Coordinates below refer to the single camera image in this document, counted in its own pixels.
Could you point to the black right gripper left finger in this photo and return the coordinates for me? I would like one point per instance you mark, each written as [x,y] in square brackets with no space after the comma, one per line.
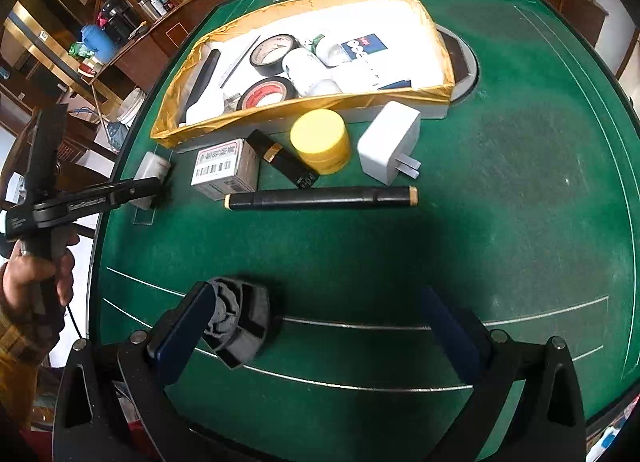
[157,361]

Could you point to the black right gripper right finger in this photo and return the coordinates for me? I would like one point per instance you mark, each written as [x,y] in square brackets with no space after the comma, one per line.
[488,366]

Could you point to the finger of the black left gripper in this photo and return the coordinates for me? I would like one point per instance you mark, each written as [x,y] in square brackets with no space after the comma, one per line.
[139,192]

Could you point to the small white barcode box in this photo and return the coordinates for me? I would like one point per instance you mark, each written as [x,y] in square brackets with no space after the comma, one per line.
[226,168]

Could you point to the black tape roll red core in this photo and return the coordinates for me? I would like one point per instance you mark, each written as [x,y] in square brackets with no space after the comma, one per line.
[266,92]

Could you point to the black gold lipstick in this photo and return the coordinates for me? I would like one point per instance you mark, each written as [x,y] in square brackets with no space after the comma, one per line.
[294,169]

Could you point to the long black marker pen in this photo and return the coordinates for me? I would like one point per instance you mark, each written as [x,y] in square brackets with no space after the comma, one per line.
[355,197]

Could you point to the yellow lid jar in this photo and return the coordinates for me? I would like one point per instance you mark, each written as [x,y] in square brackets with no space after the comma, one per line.
[320,138]

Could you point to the white charger plug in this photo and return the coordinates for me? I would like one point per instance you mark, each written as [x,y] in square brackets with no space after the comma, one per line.
[385,148]

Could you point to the white marker pen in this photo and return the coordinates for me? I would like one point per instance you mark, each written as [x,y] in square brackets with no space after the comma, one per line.
[238,62]

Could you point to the white bottle green leaf label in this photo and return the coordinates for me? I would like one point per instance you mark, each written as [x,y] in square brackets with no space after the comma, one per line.
[308,75]

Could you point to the blue white medicine box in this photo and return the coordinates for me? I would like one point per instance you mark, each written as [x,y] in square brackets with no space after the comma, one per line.
[373,66]

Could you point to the person's left hand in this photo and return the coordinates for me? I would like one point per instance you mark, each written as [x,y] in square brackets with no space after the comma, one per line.
[21,272]

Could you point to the black grey fan object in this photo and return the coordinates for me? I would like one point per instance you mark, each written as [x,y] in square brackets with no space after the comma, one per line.
[240,322]

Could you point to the white plastic bucket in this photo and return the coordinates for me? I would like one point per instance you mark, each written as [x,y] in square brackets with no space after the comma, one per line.
[130,106]

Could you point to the white adapter in tray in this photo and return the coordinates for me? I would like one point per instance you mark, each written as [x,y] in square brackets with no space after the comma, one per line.
[213,103]

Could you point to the black pen near gripper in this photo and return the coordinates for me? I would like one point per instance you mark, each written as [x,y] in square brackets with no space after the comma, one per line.
[201,82]

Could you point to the blue thermos jug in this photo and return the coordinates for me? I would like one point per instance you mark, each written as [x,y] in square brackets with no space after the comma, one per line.
[99,43]

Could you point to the black tape roll white core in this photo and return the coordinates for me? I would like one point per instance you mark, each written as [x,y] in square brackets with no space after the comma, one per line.
[267,56]

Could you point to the white bottle in tray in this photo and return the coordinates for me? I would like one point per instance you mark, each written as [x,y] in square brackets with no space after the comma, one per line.
[328,50]

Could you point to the gold-edged white tray box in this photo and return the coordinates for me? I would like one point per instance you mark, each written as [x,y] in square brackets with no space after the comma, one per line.
[403,25]

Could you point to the round table centre plate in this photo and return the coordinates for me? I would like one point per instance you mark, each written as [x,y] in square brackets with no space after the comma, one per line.
[463,62]

